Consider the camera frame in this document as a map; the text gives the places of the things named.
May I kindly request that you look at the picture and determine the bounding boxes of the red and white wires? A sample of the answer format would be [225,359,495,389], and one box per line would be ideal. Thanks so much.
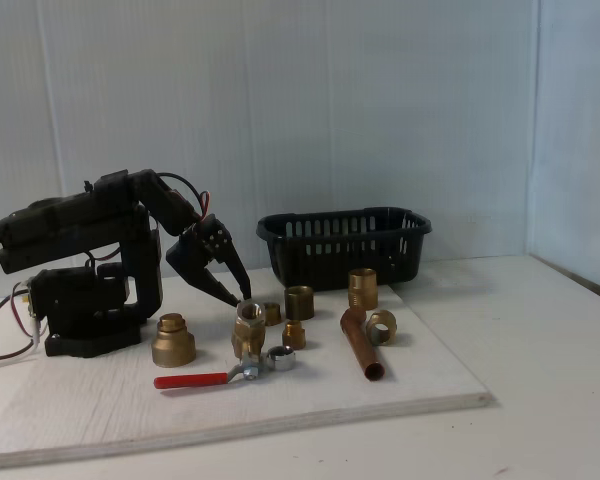
[0,280,46,374]

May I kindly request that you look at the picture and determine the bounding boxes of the brass hex ring nut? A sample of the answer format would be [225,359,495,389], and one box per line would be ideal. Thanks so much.
[365,309,398,346]

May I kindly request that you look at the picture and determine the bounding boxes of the tall brass threaded nipple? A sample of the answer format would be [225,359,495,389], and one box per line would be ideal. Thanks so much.
[348,268,379,311]

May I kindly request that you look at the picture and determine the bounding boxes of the chrome cap nut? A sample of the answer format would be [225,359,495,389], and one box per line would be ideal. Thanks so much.
[265,345,297,372]

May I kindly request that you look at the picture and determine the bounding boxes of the small brass hex fitting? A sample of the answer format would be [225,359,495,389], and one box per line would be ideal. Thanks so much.
[281,320,307,350]

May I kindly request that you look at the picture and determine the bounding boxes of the black plastic slotted basket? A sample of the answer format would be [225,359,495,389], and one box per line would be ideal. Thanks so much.
[256,206,434,293]

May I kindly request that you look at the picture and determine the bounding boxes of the copper pipe piece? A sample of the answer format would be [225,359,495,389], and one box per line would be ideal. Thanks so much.
[339,307,387,382]

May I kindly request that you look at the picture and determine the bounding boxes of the brass sleeve coupling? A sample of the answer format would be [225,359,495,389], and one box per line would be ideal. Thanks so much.
[284,285,315,321]

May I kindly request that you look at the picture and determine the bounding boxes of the brass ball valve red handle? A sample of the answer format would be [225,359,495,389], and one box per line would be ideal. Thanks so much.
[153,298,270,391]

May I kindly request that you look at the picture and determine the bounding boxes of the gripper servo wire bundle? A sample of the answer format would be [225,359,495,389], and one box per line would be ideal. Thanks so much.
[157,172,214,222]

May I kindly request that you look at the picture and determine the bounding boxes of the large brass reducer fitting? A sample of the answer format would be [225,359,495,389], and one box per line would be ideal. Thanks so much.
[151,313,197,369]

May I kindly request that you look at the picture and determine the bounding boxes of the white plywood board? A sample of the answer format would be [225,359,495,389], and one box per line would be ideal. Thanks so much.
[0,267,496,471]

